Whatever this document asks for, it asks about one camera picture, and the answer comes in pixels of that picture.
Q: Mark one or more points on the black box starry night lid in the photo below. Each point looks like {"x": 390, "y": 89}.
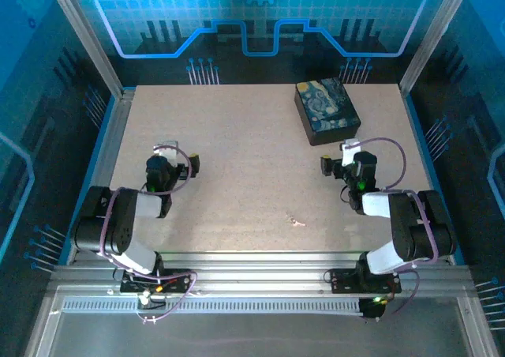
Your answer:
{"x": 327, "y": 108}

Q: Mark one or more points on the small silver key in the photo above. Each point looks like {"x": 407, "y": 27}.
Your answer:
{"x": 296, "y": 222}

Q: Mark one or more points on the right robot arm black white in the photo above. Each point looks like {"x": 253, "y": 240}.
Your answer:
{"x": 410, "y": 226}

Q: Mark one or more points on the black base plate right arm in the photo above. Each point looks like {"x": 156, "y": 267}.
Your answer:
{"x": 343, "y": 280}

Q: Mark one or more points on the black base plate left arm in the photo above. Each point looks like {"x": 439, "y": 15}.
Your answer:
{"x": 177, "y": 282}

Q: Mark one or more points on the black controller box green light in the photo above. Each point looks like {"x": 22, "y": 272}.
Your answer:
{"x": 372, "y": 311}

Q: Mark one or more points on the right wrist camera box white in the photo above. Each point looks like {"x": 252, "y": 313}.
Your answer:
{"x": 349, "y": 151}

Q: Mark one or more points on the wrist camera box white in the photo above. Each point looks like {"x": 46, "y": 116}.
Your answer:
{"x": 169, "y": 147}
{"x": 349, "y": 151}

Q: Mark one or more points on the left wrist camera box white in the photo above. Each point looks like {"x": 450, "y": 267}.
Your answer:
{"x": 169, "y": 147}

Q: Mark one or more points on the aluminium side rail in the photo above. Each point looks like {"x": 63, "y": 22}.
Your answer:
{"x": 106, "y": 155}

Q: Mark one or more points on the aluminium cross rail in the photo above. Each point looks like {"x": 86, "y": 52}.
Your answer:
{"x": 256, "y": 270}

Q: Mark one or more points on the aluminium frame post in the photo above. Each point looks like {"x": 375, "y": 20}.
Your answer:
{"x": 87, "y": 37}
{"x": 434, "y": 37}

